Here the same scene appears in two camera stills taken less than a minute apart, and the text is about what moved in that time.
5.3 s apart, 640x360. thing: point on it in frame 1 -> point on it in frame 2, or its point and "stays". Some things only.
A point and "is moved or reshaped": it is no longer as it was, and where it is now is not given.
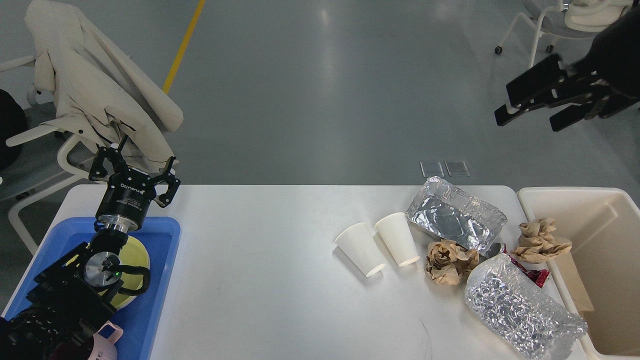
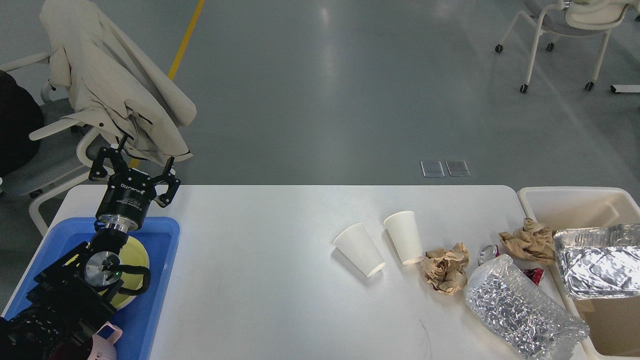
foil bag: [512, 305] stays
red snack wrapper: [538, 276] -> [487, 253]
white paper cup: [395, 231] is moved or reshaped
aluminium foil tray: [442, 209] -> [600, 262]
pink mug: [104, 348] stays
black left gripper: [124, 203] stays
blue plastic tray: [141, 321] stays
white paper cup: [358, 241] stays
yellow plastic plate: [132, 253] stays
